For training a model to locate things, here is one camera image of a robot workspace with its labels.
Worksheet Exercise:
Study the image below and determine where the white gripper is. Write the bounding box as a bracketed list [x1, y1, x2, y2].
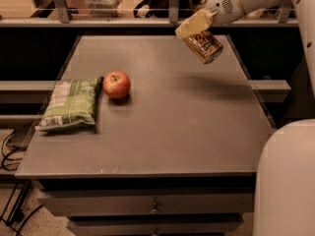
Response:
[175, 0, 245, 39]

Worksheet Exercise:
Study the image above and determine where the orange soda can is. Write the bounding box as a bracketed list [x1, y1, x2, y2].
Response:
[184, 29, 223, 64]

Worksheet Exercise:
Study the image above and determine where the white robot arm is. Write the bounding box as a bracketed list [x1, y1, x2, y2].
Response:
[176, 0, 315, 236]

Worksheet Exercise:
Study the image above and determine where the black bag on shelf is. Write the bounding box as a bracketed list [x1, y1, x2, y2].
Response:
[133, 0, 208, 19]

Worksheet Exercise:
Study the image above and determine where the red apple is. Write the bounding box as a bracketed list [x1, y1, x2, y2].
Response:
[102, 71, 131, 99]

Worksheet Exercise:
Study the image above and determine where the green chip bag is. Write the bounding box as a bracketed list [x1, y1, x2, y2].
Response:
[35, 77, 103, 132]

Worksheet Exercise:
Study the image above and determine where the grey cabinet upper drawer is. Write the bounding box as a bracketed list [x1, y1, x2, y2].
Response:
[37, 190, 253, 216]

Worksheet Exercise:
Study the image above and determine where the grey cabinet drawer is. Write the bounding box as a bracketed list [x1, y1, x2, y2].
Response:
[67, 215, 243, 236]
[37, 190, 253, 216]

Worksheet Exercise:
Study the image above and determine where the grey cabinet lower drawer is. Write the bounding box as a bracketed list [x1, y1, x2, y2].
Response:
[67, 215, 243, 236]

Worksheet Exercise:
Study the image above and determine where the grey metal shelf rail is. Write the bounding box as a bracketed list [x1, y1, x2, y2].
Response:
[0, 0, 297, 28]

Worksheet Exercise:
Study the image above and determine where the black cables left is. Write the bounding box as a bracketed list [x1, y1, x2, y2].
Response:
[0, 121, 44, 236]

